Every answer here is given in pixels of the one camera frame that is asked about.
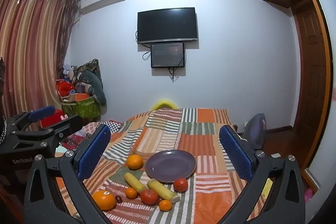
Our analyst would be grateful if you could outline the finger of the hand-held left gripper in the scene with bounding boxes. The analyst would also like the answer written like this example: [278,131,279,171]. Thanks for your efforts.
[12,115,84,146]
[8,105,56,131]

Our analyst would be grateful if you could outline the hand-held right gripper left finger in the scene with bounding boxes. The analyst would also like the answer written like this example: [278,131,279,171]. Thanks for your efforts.
[24,124,112,224]

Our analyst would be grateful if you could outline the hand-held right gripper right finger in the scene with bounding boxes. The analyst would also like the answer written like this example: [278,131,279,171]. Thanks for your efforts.
[219,125,306,224]

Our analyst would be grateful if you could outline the short yellow corn piece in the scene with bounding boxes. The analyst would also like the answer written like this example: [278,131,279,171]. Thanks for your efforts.
[124,172,147,193]

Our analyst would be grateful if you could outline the large orange with sticker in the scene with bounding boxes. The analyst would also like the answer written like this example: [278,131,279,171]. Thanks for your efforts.
[92,190,117,211]

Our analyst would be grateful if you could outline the small tangerine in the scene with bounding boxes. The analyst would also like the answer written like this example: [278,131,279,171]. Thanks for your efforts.
[125,187,138,199]
[159,199,172,212]

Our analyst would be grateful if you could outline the red tomato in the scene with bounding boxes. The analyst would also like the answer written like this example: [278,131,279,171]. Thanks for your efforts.
[173,177,189,193]

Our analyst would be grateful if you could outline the dark purple plate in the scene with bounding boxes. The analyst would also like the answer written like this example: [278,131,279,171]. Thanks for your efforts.
[145,150,197,184]

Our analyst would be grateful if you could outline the red apple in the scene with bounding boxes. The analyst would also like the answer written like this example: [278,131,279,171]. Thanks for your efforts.
[140,189,159,206]

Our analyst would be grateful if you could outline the long yellow corn piece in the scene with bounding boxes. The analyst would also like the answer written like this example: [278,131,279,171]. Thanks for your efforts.
[147,179,181,204]

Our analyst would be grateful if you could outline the red box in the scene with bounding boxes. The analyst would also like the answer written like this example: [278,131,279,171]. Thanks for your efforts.
[40,113,64,128]

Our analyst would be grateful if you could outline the floral printed cloth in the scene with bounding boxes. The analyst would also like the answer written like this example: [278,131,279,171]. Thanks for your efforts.
[62,122,101,151]

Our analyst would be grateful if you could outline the green storage box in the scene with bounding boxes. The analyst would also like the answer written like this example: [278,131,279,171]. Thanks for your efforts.
[62,98,101,121]

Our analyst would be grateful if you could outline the black white checkered cloth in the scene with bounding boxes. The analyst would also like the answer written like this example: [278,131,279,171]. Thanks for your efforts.
[101,120,122,134]

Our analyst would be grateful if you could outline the striped patchwork blanket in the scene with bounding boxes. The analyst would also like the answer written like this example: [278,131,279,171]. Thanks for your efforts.
[55,108,265,224]

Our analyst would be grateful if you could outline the red plastic bag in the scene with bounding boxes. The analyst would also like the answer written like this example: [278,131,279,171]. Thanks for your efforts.
[56,80,74,97]

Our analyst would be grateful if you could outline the grey plush toy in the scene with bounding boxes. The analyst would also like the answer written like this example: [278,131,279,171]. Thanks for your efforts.
[79,70,107,106]

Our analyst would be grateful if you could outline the dark patterned cushion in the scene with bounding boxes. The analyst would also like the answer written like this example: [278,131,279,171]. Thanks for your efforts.
[75,59,101,83]

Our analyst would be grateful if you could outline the striped red curtain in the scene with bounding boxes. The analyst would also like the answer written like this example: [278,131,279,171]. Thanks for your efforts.
[0,0,79,122]

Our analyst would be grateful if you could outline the yellow curved plastic object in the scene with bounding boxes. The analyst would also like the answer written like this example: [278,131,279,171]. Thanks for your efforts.
[151,99,178,111]

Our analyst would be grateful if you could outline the brown wooden door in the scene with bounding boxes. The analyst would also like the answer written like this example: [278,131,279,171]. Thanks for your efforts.
[293,0,327,169]

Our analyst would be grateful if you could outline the small black monitor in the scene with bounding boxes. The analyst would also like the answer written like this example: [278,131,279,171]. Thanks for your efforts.
[151,42,186,68]

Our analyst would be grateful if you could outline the black monitor cable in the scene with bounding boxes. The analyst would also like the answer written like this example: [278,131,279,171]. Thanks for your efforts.
[168,67,182,83]

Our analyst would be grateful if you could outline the black wall television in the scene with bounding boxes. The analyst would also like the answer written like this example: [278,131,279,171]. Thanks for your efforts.
[137,7,198,44]

